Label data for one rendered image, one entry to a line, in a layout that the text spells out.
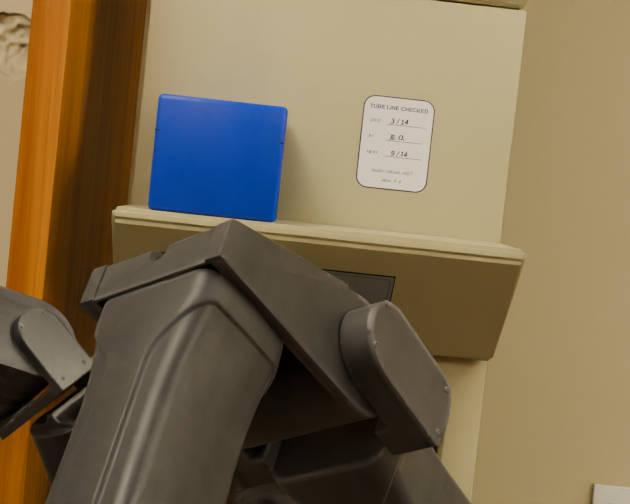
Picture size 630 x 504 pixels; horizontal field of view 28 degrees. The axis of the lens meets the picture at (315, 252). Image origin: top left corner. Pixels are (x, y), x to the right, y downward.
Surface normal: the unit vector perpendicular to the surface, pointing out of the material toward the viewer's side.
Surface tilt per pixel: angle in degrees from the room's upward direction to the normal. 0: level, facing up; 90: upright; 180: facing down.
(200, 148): 90
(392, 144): 90
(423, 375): 67
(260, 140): 90
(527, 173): 90
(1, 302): 54
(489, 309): 135
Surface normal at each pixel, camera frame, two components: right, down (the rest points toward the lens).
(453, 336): -0.06, 0.74
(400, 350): 0.83, -0.28
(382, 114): 0.03, 0.06
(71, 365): 0.63, -0.49
